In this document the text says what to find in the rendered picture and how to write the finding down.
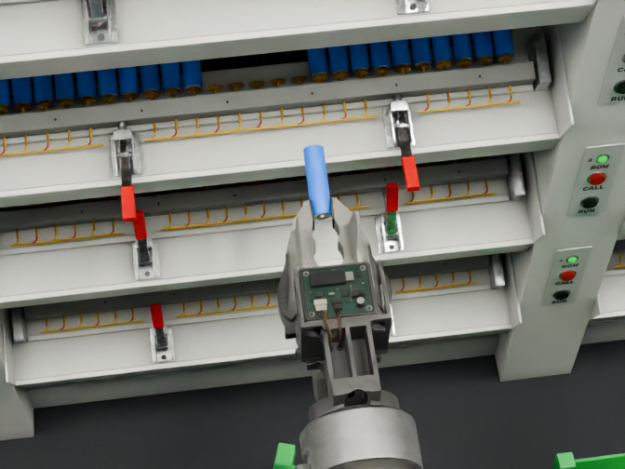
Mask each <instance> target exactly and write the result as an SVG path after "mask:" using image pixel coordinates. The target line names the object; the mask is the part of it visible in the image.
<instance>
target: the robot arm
mask: <svg viewBox="0 0 625 469"><path fill-rule="evenodd" d="M330 202H331V211H332V227H333V229H335V231H336V232H337V234H338V236H339V238H338V251H339V253H340V254H341V256H342V259H343V262H342V264H336V265H328V266H319V265H318V264H317V262H316V261H315V259H314V255H315V244H316V243H315V240H314V238H313V231H314V217H313V208H312V203H311V200H307V201H305V202H304V204H303V205H302V207H301V208H300V210H299V212H298V214H297V216H296V218H295V220H294V222H293V226H292V230H291V233H290V237H289V241H288V245H287V249H286V262H285V267H284V270H283V273H282V276H281V279H280V282H279V286H278V290H277V304H278V312H279V315H280V318H281V320H282V322H283V324H284V327H285V338H286V339H287V340H288V339H295V338H296V343H297V346H298V348H297V349H296V350H295V357H296V358H297V359H299V360H300V361H301V363H302V362H304V363H306V365H307V370H313V369H319V370H321V371H316V372H314V373H313V374H312V385H313V392H314V397H315V399H316V401H317V402H316V403H315V404H313V405H312V406H311V408H310V409H309V411H308V417H309V424H308V425H307V426H306V427H305V428H304V430H303V431H302V432H301V433H300V435H299V442H300V449H301V457H302V461H303V464H298V465H296V467H295V469H423V465H422V459H421V454H420V448H419V439H418V433H417V427H416V422H415V420H414V419H413V417H412V416H411V415H410V414H408V413H406V412H404V411H403V410H401V409H400V408H399V402H398V399H397V397H396V396H395V395H393V394H391V393H388V392H385V391H381V387H380V381H379V371H378V365H377V363H380V360H381V354H387V353H388V346H389V339H390V331H391V328H392V314H391V306H392V287H391V283H390V281H389V279H388V277H387V275H385V273H384V271H383V265H382V260H378V263H377V262H376V261H375V259H374V258H373V256H372V251H371V246H370V244H369V242H368V240H367V238H366V236H365V234H364V232H363V231H362V229H361V222H360V216H359V213H358V212H357V211H354V212H353V214H352V213H351V212H350V211H349V210H348V209H347V208H346V207H345V206H344V205H343V204H342V203H341V202H340V201H339V200H338V199H337V198H330Z"/></svg>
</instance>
